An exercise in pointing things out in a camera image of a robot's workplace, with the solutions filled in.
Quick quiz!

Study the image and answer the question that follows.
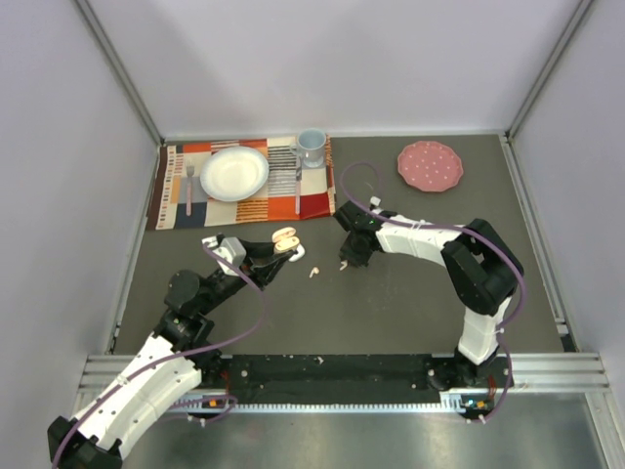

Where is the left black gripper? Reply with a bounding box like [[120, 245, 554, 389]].
[[197, 238, 293, 316]]

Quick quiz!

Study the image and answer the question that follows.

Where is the beige earbud case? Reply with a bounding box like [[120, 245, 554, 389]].
[[271, 227, 300, 254]]

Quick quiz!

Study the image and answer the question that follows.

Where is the white earbud case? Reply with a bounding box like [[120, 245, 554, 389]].
[[289, 244, 306, 263]]

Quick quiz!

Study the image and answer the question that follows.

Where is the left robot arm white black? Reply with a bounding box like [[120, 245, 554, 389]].
[[47, 228, 305, 468]]

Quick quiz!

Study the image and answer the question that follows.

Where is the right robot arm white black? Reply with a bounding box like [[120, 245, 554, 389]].
[[334, 197, 526, 387]]

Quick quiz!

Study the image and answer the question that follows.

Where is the patterned orange placemat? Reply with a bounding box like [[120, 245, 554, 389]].
[[146, 136, 336, 231]]

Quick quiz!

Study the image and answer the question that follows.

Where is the white bowl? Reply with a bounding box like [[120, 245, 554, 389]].
[[199, 147, 270, 202]]

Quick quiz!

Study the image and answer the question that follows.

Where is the pink dotted plate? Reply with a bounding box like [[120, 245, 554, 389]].
[[397, 141, 464, 192]]

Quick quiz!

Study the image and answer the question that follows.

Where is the light blue mug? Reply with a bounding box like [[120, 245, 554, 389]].
[[290, 129, 327, 168]]

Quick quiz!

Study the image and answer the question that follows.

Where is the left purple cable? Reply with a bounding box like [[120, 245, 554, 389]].
[[52, 243, 269, 469]]

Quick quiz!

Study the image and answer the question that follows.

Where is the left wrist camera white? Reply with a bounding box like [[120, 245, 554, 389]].
[[201, 234, 247, 277]]

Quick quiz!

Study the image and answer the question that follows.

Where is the pink handled knife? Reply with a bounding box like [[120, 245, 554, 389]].
[[295, 160, 302, 215]]

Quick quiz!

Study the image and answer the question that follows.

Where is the pink handled fork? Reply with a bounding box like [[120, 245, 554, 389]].
[[186, 160, 194, 217]]

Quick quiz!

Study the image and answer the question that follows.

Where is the grey cable duct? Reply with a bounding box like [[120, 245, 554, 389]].
[[168, 389, 487, 415]]

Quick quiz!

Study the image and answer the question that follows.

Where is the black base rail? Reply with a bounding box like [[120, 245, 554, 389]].
[[214, 352, 470, 405]]

